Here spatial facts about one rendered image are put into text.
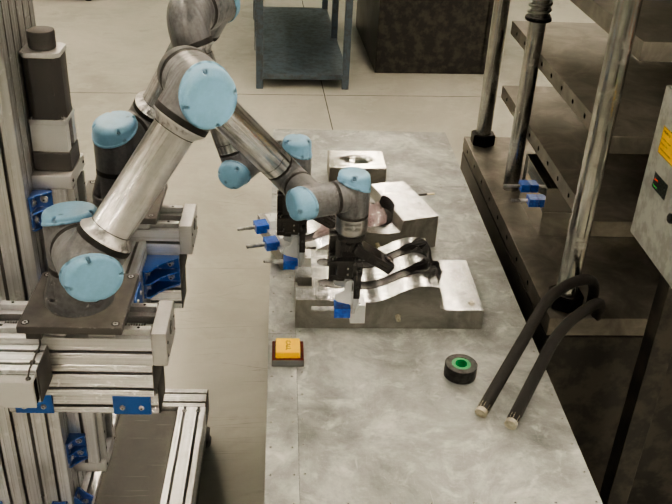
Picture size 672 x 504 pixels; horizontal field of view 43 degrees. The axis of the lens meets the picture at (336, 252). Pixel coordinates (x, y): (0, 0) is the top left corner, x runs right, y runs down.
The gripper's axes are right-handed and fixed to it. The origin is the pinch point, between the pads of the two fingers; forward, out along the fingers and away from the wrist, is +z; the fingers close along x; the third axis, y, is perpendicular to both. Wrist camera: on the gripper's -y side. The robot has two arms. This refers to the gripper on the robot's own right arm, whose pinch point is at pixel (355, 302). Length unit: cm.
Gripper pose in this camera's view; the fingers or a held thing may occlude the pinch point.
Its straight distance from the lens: 211.0
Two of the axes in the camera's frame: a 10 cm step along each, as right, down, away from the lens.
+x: 0.5, 5.1, -8.6
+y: -10.0, -0.1, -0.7
